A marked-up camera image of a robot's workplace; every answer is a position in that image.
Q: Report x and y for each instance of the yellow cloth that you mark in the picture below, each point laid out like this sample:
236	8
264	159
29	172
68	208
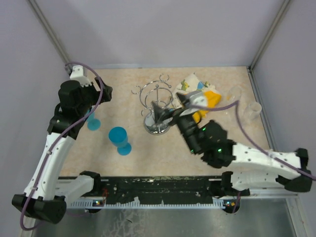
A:
213	98

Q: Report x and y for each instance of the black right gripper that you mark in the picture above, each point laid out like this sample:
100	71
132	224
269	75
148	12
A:
159	113

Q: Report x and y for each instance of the clear wine glass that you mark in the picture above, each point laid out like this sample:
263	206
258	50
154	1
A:
252	111
233	95

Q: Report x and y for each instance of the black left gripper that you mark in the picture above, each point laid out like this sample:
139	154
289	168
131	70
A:
106	93

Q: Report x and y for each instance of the blue wine glass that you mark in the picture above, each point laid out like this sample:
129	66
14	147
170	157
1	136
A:
93	123
118	137

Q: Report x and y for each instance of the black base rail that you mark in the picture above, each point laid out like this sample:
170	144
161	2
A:
160	192

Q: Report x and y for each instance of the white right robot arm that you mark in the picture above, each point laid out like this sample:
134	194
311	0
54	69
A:
249	166

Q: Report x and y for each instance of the chrome wine glass rack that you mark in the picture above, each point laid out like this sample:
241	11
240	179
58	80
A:
156	93

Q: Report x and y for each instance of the white patterned cloth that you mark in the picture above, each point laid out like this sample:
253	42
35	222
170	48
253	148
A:
189	84

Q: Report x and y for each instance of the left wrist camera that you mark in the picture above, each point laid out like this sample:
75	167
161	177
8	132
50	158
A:
78	73

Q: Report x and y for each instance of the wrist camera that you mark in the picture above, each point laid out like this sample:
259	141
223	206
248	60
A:
197	101
78	73

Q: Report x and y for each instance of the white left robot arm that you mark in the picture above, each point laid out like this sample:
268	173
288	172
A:
40	200

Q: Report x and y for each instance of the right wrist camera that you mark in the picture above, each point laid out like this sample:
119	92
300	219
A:
197	101

